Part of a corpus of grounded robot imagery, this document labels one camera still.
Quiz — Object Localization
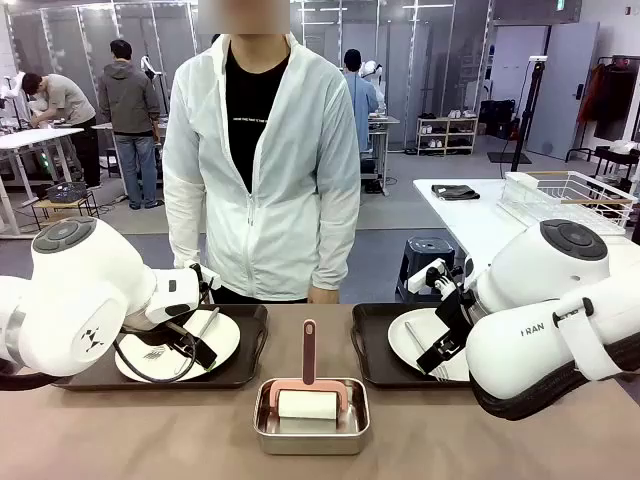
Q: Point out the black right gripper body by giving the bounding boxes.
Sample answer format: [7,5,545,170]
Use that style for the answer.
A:
[432,285,475,347]

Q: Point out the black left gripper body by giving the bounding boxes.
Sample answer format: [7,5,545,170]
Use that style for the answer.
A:
[123,318,200,354]

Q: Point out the silver table knife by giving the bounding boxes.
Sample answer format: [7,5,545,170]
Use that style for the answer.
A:
[403,320,427,352]
[197,306,222,341]

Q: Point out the white round plate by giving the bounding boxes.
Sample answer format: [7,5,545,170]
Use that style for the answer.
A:
[114,308,242,384]
[387,307,471,384]

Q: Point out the dark brown serving tray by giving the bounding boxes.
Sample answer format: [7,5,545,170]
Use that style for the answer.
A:
[350,302,474,390]
[52,302,270,392]

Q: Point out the pink lint roller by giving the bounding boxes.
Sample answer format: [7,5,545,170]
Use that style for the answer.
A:
[269,318,351,420]

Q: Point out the white sleeved left forearm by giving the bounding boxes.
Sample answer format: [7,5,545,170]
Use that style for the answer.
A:
[309,199,362,291]

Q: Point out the white sleeved right forearm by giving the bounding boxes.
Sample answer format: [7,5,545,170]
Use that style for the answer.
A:
[162,169,209,269]

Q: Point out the person's left hand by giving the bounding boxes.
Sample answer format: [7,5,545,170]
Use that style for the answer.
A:
[306,285,342,305]

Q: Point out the dark blue plastic stool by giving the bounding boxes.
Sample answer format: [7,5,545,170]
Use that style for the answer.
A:
[395,236,457,304]

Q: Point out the white side table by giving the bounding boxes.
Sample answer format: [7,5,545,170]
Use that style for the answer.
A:
[412,177,640,284]

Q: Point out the black tray on side table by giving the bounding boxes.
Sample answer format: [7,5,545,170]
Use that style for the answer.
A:
[431,183,481,202]

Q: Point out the stainless steel rectangular container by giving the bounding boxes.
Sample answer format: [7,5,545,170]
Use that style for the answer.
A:
[252,377,371,456]

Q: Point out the wooden shoe rack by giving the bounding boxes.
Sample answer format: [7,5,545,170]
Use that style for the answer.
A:
[416,115,480,157]

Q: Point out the person in white jacket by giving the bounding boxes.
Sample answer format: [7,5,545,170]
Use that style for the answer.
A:
[162,0,362,305]

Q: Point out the black equipment cases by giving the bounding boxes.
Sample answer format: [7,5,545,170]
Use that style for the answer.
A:
[479,99,517,140]

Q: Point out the black tripod stand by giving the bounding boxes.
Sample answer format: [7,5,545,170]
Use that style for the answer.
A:
[487,56,549,174]

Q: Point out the person in blue shirt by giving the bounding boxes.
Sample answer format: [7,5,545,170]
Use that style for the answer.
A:
[343,48,381,154]

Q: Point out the white work desk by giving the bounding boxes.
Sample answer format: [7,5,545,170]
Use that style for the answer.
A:
[0,128,85,240]

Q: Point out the man in gray hoodie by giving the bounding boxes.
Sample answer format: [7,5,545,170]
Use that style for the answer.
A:
[97,39,164,211]

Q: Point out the man in beige shirt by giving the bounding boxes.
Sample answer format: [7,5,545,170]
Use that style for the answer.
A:
[22,72,104,190]

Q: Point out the black clothes rack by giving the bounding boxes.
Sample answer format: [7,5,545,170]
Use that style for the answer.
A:
[567,54,640,164]

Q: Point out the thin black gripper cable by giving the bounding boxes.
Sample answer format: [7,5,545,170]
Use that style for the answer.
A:
[113,321,197,385]

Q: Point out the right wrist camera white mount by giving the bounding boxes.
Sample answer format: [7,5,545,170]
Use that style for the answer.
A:
[405,257,464,301]

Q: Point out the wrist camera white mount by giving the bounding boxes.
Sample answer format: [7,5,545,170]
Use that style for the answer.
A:
[183,261,222,304]
[405,257,464,301]

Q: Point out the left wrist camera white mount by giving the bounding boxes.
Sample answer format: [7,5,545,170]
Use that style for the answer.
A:
[183,261,222,304]

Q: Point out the thick black right arm hose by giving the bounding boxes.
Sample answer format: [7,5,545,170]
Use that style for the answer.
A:
[469,329,640,422]

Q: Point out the thick black arm hose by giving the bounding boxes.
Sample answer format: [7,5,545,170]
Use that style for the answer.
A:
[0,368,66,392]
[469,329,640,422]

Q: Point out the white wire dish rack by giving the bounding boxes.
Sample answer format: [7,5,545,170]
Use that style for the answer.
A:
[497,170,639,237]

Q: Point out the thick black left arm hose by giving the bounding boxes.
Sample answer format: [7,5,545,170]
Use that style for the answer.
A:
[0,368,66,392]

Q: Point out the black wire basket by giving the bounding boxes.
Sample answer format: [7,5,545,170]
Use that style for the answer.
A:
[45,182,89,204]

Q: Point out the low wooden shelf black frame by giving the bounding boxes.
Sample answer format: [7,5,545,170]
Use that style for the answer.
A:
[32,192,101,232]

